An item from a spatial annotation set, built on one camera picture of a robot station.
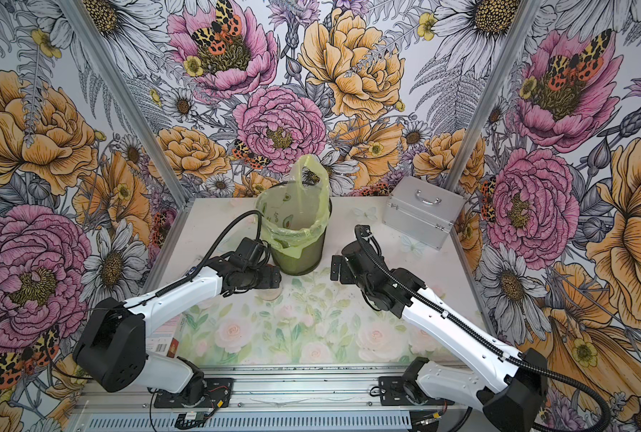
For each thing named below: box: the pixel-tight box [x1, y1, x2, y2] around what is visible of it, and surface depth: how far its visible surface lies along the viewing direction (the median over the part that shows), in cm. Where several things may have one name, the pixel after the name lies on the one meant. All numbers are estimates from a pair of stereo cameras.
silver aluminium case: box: [382, 175, 467, 251], surface depth 104 cm
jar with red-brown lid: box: [254, 287, 282, 301], surface depth 93 cm
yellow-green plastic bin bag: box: [255, 154, 333, 259], surface depth 89 cm
